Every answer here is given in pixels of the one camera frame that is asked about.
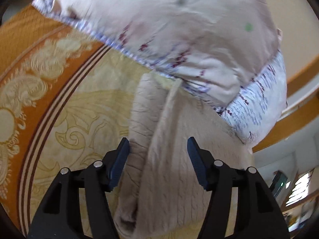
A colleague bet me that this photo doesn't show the orange yellow patterned bedspread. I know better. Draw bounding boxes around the orange yellow patterned bedspread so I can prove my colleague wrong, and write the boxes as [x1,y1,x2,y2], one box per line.
[0,3,255,239]

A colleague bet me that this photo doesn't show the white floral pillow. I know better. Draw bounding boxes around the white floral pillow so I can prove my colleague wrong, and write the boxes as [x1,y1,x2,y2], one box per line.
[52,0,280,106]

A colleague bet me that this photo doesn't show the beige cable-knit garment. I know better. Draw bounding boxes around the beige cable-knit garment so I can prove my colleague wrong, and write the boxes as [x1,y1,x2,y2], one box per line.
[114,73,254,238]

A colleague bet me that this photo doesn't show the wooden wall shelf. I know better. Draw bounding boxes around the wooden wall shelf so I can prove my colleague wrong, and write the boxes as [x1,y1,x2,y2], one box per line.
[270,167,318,238]

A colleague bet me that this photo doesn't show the wooden headboard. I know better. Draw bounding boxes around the wooden headboard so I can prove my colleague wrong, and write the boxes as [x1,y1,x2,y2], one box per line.
[252,57,318,153]

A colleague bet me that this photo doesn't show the blue-patterned white pillow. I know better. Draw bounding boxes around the blue-patterned white pillow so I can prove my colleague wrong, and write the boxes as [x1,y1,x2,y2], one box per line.
[32,0,287,146]

